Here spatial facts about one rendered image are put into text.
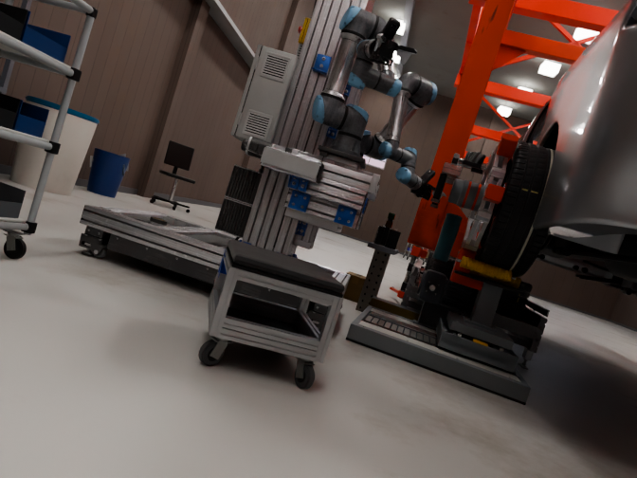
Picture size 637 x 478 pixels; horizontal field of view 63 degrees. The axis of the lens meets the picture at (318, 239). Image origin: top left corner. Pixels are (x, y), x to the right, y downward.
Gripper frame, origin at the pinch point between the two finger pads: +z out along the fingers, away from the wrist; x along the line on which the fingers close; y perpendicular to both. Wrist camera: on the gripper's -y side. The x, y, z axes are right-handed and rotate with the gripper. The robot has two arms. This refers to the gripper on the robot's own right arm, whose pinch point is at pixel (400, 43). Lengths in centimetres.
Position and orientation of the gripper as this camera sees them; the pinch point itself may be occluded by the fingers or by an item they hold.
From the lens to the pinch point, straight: 197.3
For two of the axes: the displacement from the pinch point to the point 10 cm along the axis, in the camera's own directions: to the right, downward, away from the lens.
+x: -9.0, -2.7, -3.5
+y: -3.6, 9.1, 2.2
